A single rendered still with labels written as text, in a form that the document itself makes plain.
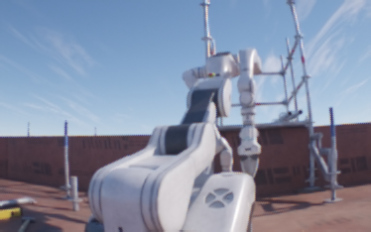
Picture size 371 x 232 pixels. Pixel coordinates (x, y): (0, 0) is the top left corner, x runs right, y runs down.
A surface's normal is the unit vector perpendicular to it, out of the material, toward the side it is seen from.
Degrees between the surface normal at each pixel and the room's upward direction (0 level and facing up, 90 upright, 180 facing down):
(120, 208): 90
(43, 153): 90
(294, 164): 90
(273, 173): 90
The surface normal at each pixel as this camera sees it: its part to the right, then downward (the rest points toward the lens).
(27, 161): -0.18, -0.14
